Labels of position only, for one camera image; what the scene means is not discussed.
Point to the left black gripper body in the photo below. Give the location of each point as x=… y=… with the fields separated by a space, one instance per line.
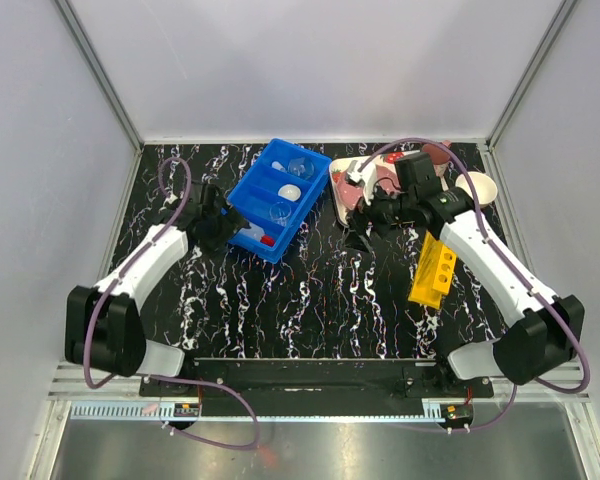
x=213 y=241

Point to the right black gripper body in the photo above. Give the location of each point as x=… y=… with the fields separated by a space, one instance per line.
x=386 y=210

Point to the white wash bottle red cap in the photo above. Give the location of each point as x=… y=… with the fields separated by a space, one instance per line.
x=257 y=234

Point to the small glass beaker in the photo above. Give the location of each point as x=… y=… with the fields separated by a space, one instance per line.
x=280 y=213

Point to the blue compartment bin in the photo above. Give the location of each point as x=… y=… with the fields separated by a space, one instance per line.
x=257 y=191

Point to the small white dish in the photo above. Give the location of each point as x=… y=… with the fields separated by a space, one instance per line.
x=290 y=192

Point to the yellow test tube rack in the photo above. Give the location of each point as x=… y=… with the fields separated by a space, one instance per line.
x=434 y=273

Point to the glass flask with stopper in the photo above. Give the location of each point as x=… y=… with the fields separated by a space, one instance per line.
x=300 y=167

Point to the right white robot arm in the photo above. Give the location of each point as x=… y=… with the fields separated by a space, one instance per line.
x=543 y=329

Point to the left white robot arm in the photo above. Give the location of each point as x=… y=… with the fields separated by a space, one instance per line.
x=104 y=330

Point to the strawberry print tray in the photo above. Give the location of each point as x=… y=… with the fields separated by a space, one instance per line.
x=339 y=165

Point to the pink polka dot plate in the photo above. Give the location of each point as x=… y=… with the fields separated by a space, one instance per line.
x=349 y=195

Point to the pink ghost print mug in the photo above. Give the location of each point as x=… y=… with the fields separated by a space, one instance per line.
x=439 y=158

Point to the white ceramic bowl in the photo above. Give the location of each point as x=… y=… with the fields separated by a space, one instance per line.
x=481 y=184

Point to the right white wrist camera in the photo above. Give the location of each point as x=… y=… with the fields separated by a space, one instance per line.
x=362 y=174

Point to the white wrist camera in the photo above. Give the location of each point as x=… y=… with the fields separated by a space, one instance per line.
x=362 y=174
x=172 y=200

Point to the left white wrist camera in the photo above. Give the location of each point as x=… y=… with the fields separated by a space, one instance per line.
x=172 y=200

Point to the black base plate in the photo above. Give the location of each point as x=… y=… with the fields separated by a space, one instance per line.
x=294 y=389

